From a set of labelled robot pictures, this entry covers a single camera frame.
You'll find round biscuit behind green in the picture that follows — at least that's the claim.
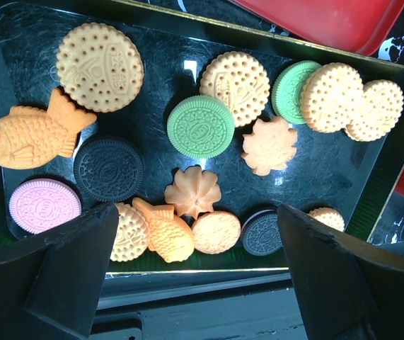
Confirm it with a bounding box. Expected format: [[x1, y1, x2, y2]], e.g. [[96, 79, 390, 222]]
[[199, 51, 270, 128]]

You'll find maple leaf cookie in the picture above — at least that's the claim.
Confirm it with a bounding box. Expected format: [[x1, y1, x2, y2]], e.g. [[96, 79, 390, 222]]
[[241, 116, 298, 176]]

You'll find far right round biscuit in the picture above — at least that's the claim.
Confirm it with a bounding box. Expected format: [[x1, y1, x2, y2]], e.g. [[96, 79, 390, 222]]
[[345, 79, 404, 142]]

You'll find pink sandwich cookie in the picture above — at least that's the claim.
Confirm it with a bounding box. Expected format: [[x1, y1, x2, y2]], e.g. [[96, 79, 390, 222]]
[[8, 178, 82, 234]]

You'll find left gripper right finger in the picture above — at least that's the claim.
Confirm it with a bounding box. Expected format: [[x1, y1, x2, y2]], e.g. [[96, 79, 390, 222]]
[[277, 205, 404, 339]]

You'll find corner round biscuit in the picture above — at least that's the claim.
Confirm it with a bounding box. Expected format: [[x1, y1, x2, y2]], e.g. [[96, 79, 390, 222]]
[[308, 208, 345, 232]]

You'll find red tin lid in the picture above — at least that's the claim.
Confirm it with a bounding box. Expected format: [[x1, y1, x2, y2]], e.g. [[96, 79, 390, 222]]
[[226, 0, 404, 210]]

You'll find black sandwich cookie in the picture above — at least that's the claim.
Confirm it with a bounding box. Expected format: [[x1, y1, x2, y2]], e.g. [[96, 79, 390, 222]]
[[241, 209, 282, 256], [73, 136, 144, 202]]

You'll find lower round biscuit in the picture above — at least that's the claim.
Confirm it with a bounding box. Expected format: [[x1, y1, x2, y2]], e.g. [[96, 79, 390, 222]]
[[110, 203, 150, 262]]

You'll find green sandwich cookie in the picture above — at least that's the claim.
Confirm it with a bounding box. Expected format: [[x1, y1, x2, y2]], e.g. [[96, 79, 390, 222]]
[[271, 60, 321, 125], [167, 95, 235, 159]]

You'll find fish shaped cookie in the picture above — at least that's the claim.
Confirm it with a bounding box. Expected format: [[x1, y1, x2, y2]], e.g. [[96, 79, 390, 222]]
[[0, 88, 97, 170]]

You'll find plain round orange cookie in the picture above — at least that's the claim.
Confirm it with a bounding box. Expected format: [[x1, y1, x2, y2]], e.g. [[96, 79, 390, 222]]
[[192, 211, 241, 254]]

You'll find black cookie tray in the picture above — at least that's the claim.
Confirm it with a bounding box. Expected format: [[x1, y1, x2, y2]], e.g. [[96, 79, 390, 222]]
[[0, 2, 404, 273]]

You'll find swirl meringue cookie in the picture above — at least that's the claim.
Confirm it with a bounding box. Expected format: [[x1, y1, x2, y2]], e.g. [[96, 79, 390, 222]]
[[164, 165, 221, 220]]

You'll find small fish cookie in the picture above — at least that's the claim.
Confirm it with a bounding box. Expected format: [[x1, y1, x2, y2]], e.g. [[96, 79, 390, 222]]
[[132, 198, 195, 263]]

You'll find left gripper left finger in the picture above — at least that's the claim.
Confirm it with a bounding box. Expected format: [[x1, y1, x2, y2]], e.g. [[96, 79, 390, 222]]
[[0, 203, 119, 339]]

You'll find large round biscuit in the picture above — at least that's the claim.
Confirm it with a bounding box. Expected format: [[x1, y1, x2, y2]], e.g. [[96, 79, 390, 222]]
[[56, 23, 144, 113]]

